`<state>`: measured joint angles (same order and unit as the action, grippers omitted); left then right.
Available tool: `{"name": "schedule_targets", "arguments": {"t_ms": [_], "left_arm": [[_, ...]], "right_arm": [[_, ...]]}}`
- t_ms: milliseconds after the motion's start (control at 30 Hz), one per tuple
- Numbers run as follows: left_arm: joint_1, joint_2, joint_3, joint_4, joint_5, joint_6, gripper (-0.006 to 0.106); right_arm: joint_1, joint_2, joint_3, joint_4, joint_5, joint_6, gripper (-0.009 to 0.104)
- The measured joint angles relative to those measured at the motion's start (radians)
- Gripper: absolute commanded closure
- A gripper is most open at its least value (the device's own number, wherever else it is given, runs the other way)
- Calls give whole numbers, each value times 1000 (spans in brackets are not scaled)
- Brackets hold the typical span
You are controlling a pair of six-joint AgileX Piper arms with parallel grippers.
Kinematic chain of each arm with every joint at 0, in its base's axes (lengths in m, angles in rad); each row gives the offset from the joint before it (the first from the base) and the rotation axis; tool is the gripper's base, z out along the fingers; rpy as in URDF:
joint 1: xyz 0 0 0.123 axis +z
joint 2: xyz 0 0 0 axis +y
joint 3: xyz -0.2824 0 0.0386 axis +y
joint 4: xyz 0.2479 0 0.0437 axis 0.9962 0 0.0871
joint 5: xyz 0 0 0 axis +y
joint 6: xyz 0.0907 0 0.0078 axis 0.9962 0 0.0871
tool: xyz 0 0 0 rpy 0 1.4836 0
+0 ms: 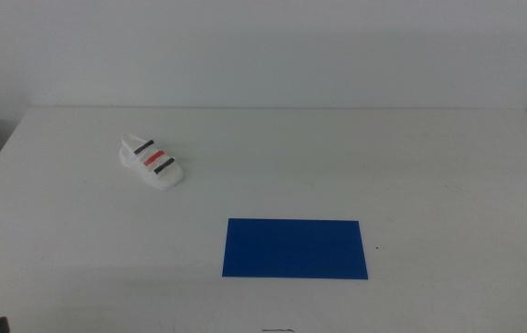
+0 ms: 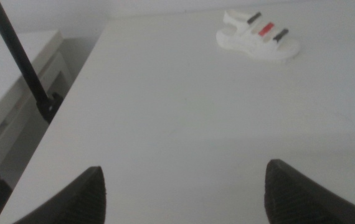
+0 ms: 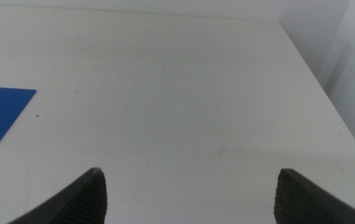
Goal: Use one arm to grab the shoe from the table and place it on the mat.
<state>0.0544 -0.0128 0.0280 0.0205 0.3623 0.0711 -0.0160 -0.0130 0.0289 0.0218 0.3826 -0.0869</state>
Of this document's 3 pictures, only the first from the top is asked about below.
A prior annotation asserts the white sandal with striped straps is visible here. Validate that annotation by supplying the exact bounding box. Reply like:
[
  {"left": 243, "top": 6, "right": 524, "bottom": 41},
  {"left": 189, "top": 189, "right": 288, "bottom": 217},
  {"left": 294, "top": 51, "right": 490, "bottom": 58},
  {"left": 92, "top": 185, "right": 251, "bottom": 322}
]
[{"left": 118, "top": 132, "right": 185, "bottom": 191}]

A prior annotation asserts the blue rectangular mat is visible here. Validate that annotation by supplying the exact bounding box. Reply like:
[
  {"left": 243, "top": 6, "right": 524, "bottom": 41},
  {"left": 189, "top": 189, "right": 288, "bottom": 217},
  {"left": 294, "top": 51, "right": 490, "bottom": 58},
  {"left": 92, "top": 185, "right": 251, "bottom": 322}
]
[{"left": 221, "top": 217, "right": 369, "bottom": 280}]

